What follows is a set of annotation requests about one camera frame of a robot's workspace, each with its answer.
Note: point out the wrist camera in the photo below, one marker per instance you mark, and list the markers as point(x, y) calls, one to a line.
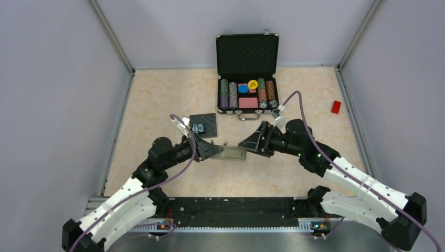
point(279, 120)
point(183, 125)

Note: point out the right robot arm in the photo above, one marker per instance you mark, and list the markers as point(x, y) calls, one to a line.
point(397, 216)

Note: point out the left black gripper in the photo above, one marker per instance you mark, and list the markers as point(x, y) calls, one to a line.
point(204, 149)

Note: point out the black poker chip case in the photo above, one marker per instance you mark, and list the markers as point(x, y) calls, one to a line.
point(245, 57)

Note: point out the pink card deck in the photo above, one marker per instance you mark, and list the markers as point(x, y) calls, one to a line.
point(248, 103)

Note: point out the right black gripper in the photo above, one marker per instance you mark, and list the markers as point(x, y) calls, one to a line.
point(256, 143)

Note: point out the red toy brick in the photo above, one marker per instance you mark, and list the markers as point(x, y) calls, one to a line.
point(336, 107)

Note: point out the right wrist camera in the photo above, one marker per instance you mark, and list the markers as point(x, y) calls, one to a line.
point(279, 120)

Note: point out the black foam battery tray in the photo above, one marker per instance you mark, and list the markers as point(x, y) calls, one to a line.
point(204, 125)

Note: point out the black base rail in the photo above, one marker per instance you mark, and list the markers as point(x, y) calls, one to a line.
point(237, 212)

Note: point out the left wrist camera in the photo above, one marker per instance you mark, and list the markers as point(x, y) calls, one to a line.
point(183, 125)

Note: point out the yellow round chip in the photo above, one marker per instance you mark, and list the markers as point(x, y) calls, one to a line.
point(253, 84)

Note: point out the blue round chip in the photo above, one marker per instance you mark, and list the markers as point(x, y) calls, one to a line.
point(243, 88)

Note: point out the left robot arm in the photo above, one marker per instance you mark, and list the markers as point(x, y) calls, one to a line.
point(138, 199)

